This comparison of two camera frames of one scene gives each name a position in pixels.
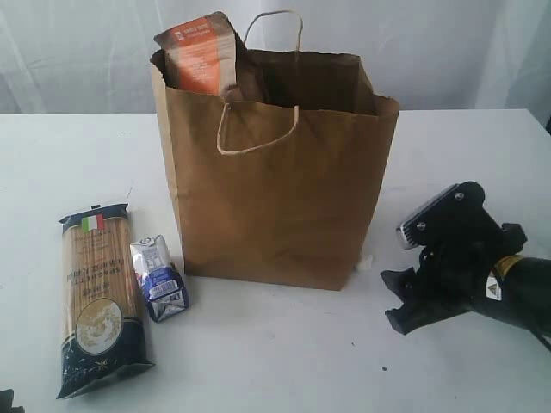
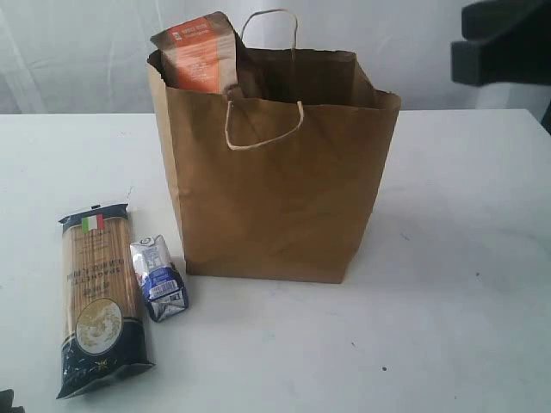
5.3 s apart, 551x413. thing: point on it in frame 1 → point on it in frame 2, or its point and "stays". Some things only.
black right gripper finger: [412, 316] → [482, 63]
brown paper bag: [277, 177] stays
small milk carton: [163, 285] stays
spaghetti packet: [104, 336] stays
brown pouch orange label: [201, 55] stays
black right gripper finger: [403, 283] → [494, 20]
